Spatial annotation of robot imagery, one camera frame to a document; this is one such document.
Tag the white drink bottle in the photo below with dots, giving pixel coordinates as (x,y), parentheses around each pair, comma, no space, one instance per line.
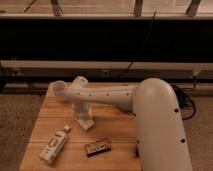
(55,145)

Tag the translucent yellowish gripper finger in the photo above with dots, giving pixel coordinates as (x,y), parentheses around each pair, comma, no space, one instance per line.
(84,116)

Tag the dark snack bar packet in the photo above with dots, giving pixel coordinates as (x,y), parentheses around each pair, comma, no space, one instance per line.
(97,147)

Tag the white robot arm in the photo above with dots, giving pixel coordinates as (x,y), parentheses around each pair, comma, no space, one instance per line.
(160,134)

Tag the white sponge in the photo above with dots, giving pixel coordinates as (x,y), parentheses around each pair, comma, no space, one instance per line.
(85,124)

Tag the translucent plastic cup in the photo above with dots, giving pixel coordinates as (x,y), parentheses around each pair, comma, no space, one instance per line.
(58,89)

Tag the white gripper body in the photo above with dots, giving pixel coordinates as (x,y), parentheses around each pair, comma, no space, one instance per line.
(81,107)

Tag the brown red sausage toy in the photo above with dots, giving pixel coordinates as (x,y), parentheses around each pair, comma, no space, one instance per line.
(136,152)

